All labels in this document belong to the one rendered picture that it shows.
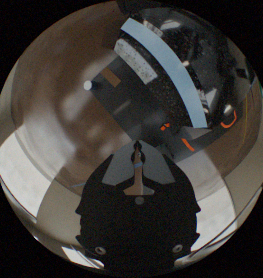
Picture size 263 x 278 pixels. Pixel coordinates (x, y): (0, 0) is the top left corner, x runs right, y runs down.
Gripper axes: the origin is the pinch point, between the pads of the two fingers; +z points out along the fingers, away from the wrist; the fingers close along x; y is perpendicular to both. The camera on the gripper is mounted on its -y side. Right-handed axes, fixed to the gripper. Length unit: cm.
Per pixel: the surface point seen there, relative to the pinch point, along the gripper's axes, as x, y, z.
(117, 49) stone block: -4.3, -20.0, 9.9
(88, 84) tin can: -48, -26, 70
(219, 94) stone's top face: 18.0, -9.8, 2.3
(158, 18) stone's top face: 4.5, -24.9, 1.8
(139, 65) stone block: 0.9, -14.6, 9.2
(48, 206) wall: -475, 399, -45
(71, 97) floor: -88, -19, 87
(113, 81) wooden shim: -23, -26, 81
